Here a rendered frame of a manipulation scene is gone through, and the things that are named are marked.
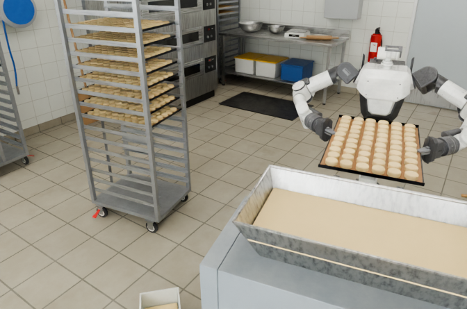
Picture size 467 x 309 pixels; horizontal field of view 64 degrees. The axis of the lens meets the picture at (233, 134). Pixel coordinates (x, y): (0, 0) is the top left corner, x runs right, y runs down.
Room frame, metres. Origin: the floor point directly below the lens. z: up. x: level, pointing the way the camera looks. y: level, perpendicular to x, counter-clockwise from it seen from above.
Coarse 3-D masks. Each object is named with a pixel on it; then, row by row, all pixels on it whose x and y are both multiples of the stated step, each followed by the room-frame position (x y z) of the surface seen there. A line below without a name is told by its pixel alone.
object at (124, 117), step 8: (88, 112) 2.55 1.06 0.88; (96, 112) 2.55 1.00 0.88; (104, 112) 2.58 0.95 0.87; (112, 112) 2.55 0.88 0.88; (120, 112) 2.55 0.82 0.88; (160, 112) 2.55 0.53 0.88; (168, 112) 2.56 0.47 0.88; (128, 120) 2.41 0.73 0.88; (136, 120) 2.40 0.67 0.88; (144, 120) 2.40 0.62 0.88; (152, 120) 2.40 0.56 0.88; (160, 120) 2.45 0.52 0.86
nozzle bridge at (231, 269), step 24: (216, 240) 0.80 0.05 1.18; (240, 240) 0.80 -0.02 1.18; (216, 264) 0.71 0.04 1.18; (240, 264) 0.71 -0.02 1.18; (264, 264) 0.71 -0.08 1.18; (288, 264) 0.71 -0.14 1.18; (216, 288) 0.69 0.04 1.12; (240, 288) 0.67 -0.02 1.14; (264, 288) 0.65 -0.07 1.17; (288, 288) 0.63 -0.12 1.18; (312, 288) 0.63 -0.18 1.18; (336, 288) 0.63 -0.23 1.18; (360, 288) 0.63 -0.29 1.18
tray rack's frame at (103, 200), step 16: (64, 32) 2.52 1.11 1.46; (64, 48) 2.51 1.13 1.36; (80, 112) 2.52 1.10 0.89; (80, 128) 2.51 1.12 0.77; (128, 160) 2.92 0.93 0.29; (112, 176) 2.74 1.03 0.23; (144, 176) 2.88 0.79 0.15; (128, 192) 2.62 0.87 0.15; (160, 192) 2.62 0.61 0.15; (176, 192) 2.62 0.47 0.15; (112, 208) 2.43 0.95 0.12; (128, 208) 2.40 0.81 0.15; (144, 208) 2.40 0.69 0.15; (160, 208) 2.40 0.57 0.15
